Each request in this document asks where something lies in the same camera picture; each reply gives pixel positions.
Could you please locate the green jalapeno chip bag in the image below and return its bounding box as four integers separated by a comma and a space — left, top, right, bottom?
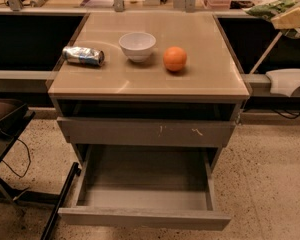
245, 0, 300, 40

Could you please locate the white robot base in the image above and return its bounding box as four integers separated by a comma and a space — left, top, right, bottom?
266, 68, 300, 97

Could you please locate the grey drawer cabinet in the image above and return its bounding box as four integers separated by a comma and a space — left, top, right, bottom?
49, 11, 249, 163

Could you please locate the open middle drawer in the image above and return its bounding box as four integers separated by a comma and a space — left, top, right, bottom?
59, 145, 231, 231

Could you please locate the closed upper drawer front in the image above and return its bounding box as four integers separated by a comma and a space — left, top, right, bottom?
57, 117, 235, 147

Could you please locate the white stick with tip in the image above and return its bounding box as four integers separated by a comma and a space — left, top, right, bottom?
249, 32, 282, 74

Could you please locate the orange fruit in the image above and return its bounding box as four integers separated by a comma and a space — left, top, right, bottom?
163, 46, 187, 72

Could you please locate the white bowl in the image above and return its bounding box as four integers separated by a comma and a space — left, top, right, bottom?
119, 32, 156, 62

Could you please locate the crushed silver soda can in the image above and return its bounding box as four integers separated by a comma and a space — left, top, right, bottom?
62, 46, 105, 66

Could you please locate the dark cart at left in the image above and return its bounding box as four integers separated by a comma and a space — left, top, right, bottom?
0, 95, 81, 240

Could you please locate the black cable on floor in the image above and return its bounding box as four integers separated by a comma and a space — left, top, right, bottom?
1, 137, 32, 179

